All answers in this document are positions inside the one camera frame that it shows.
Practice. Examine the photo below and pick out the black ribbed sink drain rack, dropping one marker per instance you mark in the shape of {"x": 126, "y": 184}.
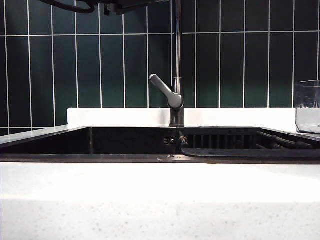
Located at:
{"x": 225, "y": 152}

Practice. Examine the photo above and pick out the black plug with yellow band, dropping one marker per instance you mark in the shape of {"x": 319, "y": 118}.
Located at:
{"x": 183, "y": 140}

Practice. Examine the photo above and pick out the chrome gooseneck kitchen faucet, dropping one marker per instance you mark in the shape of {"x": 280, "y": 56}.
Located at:
{"x": 178, "y": 50}

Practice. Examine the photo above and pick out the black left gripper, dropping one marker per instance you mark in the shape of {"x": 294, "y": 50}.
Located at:
{"x": 110, "y": 6}

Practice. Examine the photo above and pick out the clear glass mug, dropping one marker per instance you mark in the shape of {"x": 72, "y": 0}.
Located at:
{"x": 308, "y": 110}

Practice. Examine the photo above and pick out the black undermount kitchen sink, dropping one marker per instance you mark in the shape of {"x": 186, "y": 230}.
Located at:
{"x": 62, "y": 143}

